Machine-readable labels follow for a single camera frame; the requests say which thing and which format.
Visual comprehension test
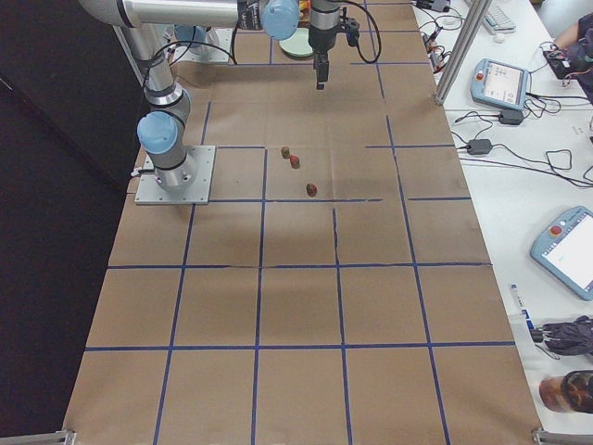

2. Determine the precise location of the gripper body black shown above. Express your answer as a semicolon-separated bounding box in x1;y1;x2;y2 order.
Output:
309;16;360;69

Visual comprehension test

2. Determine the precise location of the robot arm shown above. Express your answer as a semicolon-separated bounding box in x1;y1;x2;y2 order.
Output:
167;1;358;90
80;1;299;192

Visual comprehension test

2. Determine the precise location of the light green plate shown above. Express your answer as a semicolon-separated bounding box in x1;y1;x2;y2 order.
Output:
279;28;313;59

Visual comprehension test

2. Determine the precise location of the black power adapter near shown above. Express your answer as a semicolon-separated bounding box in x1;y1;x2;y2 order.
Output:
466;139;493;156

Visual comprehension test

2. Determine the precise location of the black power adapter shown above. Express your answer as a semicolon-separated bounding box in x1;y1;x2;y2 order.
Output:
498;109;524;126
466;139;493;156

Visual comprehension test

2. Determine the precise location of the far teach pendant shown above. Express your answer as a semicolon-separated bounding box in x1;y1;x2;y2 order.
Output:
470;58;529;111

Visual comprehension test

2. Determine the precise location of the teach pendant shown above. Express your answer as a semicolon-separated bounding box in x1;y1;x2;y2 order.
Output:
530;206;592;301
470;58;529;111

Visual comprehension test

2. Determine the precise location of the white keyboard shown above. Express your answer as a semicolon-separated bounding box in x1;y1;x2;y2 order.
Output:
483;3;516;34

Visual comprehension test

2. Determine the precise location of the black power adapter far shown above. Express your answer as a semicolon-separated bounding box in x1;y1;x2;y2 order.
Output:
498;109;524;126

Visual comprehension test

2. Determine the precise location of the person at desk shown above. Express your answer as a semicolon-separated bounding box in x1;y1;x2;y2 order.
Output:
554;13;592;102

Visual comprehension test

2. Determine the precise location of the near teach pendant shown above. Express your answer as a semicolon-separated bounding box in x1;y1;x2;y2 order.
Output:
530;206;592;301

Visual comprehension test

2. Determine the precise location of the folded dark umbrella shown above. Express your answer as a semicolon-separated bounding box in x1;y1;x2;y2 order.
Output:
530;315;592;356

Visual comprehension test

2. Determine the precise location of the brown glass bottle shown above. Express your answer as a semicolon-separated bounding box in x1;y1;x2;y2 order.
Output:
538;370;592;414

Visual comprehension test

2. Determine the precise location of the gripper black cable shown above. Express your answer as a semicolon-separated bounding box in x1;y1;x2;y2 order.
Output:
340;0;384;65

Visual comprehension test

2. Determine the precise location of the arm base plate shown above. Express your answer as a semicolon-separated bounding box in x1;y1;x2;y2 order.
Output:
134;146;216;205
172;25;233;64

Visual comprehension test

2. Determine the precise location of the aluminium frame post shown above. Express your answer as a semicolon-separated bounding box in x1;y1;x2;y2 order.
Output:
434;0;491;106

